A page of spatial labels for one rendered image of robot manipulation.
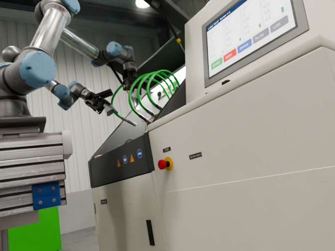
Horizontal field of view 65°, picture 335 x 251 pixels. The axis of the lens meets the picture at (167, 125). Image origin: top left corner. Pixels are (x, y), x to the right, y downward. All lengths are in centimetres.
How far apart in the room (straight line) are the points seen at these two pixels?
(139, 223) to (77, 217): 668
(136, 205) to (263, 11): 95
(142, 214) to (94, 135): 712
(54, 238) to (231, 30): 406
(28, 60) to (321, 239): 97
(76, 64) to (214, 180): 835
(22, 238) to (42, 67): 372
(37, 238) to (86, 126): 442
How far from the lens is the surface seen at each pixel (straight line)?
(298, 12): 103
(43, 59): 105
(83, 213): 791
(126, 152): 125
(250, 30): 113
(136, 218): 125
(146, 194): 115
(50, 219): 461
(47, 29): 119
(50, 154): 104
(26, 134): 106
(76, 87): 173
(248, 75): 75
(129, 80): 155
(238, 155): 76
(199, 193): 89
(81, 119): 831
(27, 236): 456
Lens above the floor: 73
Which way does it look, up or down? 12 degrees up
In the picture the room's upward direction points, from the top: 11 degrees counter-clockwise
